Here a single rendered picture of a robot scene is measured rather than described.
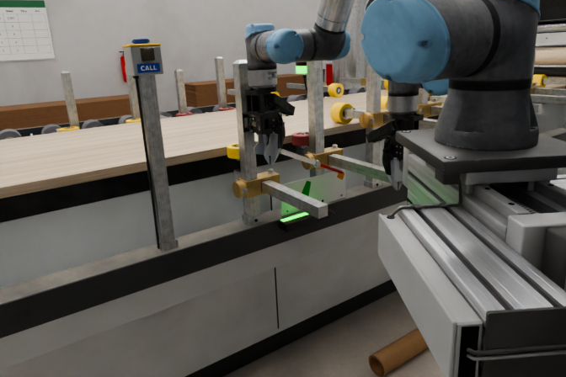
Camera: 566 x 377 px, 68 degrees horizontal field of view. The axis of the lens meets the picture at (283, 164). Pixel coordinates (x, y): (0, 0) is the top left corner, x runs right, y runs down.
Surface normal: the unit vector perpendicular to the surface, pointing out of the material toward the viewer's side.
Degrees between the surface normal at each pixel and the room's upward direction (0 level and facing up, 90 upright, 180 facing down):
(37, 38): 90
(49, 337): 90
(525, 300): 0
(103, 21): 90
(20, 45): 90
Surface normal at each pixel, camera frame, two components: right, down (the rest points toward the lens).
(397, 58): -0.85, 0.26
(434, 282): -0.04, -0.96
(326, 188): 0.56, 0.20
